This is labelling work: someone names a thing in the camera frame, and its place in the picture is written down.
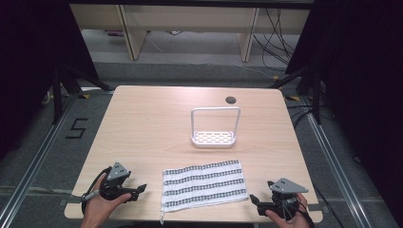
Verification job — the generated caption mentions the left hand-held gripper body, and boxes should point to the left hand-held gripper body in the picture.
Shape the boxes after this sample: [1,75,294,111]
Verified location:
[99,161,141,201]

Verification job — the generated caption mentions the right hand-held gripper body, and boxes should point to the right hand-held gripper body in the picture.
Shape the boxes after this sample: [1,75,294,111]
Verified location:
[258,177,310,220]

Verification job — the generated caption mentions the white striped towel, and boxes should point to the white striped towel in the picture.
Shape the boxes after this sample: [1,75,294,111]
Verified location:
[160,159,250,225]

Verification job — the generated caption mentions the white plastic rack basket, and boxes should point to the white plastic rack basket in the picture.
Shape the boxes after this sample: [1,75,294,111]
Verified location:
[190,105,241,149]

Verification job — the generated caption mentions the person's right hand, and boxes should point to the person's right hand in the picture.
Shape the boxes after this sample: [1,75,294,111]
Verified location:
[264,192,312,228]

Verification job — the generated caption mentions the person's left hand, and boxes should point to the person's left hand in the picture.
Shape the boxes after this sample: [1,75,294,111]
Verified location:
[81,173,133,224]

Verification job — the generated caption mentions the black tape floor mark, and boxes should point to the black tape floor mark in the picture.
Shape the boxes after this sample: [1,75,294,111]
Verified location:
[65,117,89,140]

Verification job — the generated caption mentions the black metal stand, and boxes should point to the black metal stand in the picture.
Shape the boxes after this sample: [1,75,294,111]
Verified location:
[268,64,323,125]
[51,64,112,125]

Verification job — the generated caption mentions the dark curtain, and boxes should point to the dark curtain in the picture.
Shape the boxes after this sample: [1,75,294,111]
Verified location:
[0,0,100,161]
[284,0,403,221]

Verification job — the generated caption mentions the light wooden desk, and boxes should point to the light wooden desk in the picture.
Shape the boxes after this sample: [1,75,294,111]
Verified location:
[68,3,311,63]

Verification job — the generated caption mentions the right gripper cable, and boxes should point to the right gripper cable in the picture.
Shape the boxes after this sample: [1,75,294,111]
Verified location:
[282,195,316,228]

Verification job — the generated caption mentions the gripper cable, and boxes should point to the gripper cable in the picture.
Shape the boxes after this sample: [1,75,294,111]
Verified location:
[282,195,316,228]
[80,166,113,217]

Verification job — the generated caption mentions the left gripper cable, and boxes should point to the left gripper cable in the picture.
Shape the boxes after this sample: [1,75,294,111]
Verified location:
[80,166,113,217]

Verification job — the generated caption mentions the aluminium floor rail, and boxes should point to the aluminium floor rail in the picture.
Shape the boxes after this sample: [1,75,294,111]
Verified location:
[303,108,370,228]
[0,92,80,228]

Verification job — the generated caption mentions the black floor cables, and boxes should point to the black floor cables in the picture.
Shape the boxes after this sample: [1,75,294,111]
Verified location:
[285,104,321,128]

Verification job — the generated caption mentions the bundle of black cables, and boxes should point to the bundle of black cables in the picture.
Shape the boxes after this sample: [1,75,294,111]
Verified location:
[252,8,300,69]

